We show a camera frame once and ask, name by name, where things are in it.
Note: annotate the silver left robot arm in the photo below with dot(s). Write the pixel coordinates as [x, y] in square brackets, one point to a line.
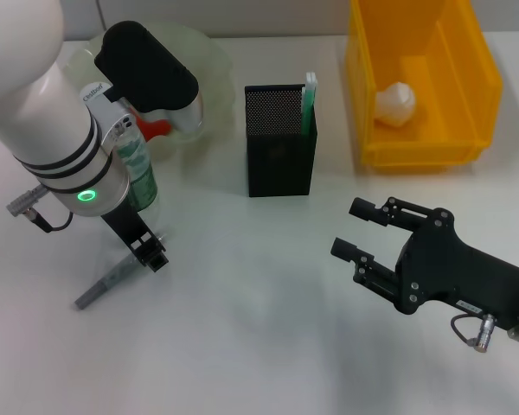
[39, 108]

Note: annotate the green utility knife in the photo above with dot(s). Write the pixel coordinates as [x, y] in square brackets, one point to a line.
[309, 99]

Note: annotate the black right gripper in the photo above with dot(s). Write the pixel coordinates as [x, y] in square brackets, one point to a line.
[450, 272]

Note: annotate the pale green fruit plate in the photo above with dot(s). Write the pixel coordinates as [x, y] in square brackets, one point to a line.
[212, 60]

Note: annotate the grey pen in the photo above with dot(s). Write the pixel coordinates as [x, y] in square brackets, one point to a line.
[99, 289]

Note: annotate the white paper ball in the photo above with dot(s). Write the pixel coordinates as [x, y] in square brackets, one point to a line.
[395, 104]

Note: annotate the black mesh pen holder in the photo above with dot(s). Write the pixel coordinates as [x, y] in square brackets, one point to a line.
[281, 164]

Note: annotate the yellow plastic bin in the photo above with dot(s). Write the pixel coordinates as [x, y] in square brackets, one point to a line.
[458, 65]

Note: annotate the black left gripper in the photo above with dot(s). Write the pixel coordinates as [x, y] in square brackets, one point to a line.
[127, 225]

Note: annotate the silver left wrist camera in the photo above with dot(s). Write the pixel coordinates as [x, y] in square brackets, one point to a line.
[147, 73]

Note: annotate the clear green-label water bottle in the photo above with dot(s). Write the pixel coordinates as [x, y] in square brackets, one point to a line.
[140, 173]

